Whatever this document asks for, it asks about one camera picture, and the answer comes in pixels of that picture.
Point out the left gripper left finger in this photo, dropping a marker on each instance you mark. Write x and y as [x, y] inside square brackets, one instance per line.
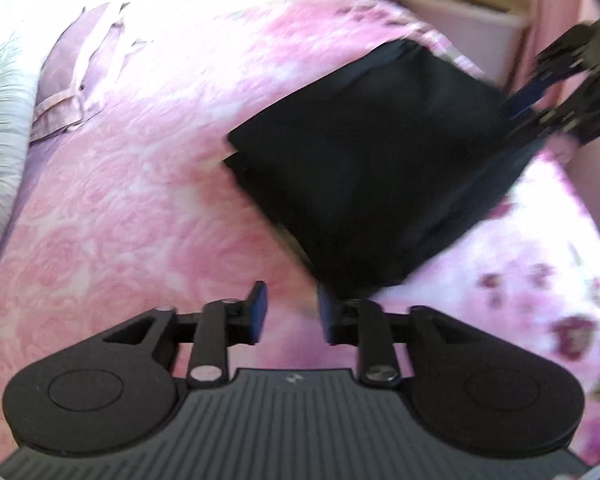
[217, 327]

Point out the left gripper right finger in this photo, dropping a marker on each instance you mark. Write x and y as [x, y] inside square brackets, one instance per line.
[361, 324]

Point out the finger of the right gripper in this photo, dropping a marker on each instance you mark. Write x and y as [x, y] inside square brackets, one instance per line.
[527, 96]

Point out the black trousers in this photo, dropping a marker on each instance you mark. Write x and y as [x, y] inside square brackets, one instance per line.
[381, 165]

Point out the pink curtain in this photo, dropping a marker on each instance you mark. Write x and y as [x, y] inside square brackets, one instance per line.
[548, 19]

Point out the pink floral bedspread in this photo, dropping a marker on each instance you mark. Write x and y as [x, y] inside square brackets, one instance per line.
[135, 210]

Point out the purple pillow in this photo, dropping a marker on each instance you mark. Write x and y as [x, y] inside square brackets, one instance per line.
[79, 73]

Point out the white striped duvet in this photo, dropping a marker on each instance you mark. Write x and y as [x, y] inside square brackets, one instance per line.
[18, 87]

